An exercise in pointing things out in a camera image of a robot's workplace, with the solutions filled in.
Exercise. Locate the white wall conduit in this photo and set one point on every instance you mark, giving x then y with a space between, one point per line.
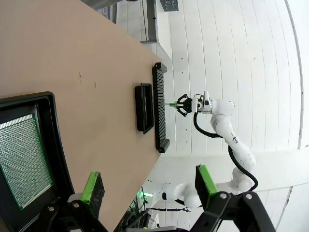
301 120

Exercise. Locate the grey woven plastic basket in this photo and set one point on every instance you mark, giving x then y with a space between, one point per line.
170 4

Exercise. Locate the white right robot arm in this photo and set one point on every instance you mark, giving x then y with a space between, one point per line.
224 120

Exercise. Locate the thin black rod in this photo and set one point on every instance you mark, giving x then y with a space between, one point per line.
169 209

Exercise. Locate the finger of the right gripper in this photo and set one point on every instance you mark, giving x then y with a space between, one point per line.
184 97
184 111

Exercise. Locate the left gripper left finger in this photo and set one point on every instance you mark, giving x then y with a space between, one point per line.
93 193

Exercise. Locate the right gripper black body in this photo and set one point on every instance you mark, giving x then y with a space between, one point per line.
197 110

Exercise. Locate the green status light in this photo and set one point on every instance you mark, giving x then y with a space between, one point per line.
140 193

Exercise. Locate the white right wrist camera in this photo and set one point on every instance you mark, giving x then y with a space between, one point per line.
206 94

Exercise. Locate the black plastic ESD tray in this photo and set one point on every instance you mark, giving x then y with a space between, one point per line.
55 145
144 108

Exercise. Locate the black slotted board rack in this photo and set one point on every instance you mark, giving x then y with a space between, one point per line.
159 108

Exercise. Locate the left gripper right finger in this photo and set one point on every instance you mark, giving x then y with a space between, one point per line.
205 183

